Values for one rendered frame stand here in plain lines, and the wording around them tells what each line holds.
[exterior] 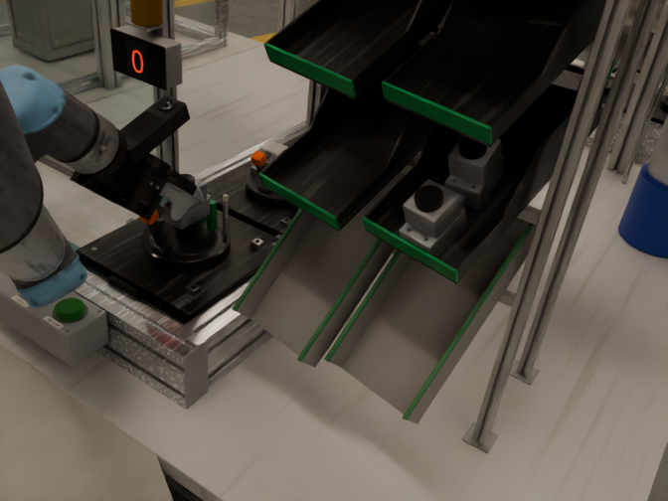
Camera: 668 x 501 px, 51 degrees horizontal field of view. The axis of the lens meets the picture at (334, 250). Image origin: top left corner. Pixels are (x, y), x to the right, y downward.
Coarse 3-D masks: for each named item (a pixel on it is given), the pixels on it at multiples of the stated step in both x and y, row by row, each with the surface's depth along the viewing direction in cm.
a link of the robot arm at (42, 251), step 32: (0, 96) 44; (0, 128) 44; (0, 160) 44; (32, 160) 49; (0, 192) 45; (32, 192) 49; (0, 224) 47; (32, 224) 51; (0, 256) 58; (32, 256) 63; (64, 256) 78; (32, 288) 78; (64, 288) 79
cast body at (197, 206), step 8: (184, 176) 106; (192, 176) 106; (200, 184) 106; (168, 200) 107; (208, 200) 109; (168, 208) 106; (192, 208) 106; (200, 208) 108; (208, 208) 109; (168, 216) 106; (184, 216) 105; (192, 216) 107; (200, 216) 109; (176, 224) 106; (184, 224) 106
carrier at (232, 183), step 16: (272, 144) 141; (272, 160) 132; (224, 176) 132; (240, 176) 133; (256, 176) 130; (208, 192) 127; (224, 192) 128; (240, 192) 128; (256, 192) 125; (272, 192) 125; (240, 208) 124; (256, 208) 124; (272, 208) 125; (288, 208) 125; (256, 224) 121; (272, 224) 120
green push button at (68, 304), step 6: (66, 300) 98; (72, 300) 98; (78, 300) 98; (60, 306) 97; (66, 306) 97; (72, 306) 97; (78, 306) 97; (84, 306) 98; (60, 312) 96; (66, 312) 96; (72, 312) 96; (78, 312) 97; (60, 318) 96; (66, 318) 96; (72, 318) 96
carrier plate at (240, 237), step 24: (96, 240) 111; (120, 240) 112; (240, 240) 115; (264, 240) 116; (96, 264) 107; (120, 264) 107; (144, 264) 107; (240, 264) 110; (144, 288) 102; (168, 288) 103; (216, 288) 104; (192, 312) 99
